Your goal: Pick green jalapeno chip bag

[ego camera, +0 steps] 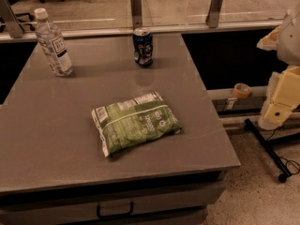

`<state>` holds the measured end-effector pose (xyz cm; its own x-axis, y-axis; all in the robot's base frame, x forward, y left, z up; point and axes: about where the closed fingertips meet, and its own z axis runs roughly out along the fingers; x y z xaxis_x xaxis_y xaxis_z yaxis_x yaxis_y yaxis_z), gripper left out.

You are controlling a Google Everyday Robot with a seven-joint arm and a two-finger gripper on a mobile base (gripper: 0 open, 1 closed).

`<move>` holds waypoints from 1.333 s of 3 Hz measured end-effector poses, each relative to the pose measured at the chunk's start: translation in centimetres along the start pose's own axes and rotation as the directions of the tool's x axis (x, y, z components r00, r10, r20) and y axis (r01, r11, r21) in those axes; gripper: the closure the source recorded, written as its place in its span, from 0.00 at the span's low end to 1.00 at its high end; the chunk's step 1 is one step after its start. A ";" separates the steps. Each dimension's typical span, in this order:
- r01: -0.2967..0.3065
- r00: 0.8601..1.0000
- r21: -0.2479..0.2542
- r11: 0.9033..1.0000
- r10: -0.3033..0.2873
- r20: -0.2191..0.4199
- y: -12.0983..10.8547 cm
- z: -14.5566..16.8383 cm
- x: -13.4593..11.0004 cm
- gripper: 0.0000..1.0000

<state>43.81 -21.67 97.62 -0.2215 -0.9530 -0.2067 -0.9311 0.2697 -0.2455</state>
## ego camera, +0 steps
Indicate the blue soda can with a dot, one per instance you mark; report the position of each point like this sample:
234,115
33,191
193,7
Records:
143,47

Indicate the black wheeled stand base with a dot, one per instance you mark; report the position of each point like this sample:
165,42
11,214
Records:
288,167

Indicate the grey cabinet drawer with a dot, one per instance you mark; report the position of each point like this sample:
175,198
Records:
184,206

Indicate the grey metal bracket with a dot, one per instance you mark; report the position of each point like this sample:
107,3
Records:
136,13
12,24
214,13

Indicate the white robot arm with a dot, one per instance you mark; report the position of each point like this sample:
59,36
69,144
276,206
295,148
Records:
283,89

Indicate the green jalapeno chip bag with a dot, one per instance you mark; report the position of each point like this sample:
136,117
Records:
132,122

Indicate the grey metal bracket left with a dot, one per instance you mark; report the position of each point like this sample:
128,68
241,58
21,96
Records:
12,24

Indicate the clear plastic water bottle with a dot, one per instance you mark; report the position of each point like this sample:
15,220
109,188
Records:
51,41

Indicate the grey metal bracket right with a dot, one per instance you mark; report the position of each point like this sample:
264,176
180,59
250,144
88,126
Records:
214,13

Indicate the grey metal bracket middle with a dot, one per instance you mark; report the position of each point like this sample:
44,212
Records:
136,13

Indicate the orange tape roll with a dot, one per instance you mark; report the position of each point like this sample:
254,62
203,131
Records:
241,90

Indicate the black drawer handle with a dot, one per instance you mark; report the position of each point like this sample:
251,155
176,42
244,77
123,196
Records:
105,212

